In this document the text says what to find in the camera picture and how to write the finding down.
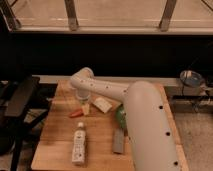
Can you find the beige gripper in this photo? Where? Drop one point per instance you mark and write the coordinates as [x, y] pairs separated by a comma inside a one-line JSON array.
[[86, 109]]

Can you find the red pepper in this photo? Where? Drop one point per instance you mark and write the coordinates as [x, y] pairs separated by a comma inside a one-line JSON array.
[[76, 113]]

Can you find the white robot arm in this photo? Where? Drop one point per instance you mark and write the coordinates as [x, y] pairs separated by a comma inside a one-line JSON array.
[[151, 138]]

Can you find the green ceramic bowl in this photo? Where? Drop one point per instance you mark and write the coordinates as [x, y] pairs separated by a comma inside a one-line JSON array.
[[120, 117]]

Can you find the white sponge block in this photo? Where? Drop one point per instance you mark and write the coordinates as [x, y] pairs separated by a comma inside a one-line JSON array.
[[102, 104]]

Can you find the translucent plastic cup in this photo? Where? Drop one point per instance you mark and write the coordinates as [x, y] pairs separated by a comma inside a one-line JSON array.
[[72, 87]]

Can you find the white labelled bottle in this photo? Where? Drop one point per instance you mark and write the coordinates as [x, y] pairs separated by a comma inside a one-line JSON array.
[[79, 140]]

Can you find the grey rectangular block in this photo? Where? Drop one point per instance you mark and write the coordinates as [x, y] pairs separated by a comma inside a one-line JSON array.
[[118, 141]]

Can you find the round metal lamp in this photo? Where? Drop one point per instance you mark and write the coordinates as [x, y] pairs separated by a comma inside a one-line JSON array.
[[191, 78]]

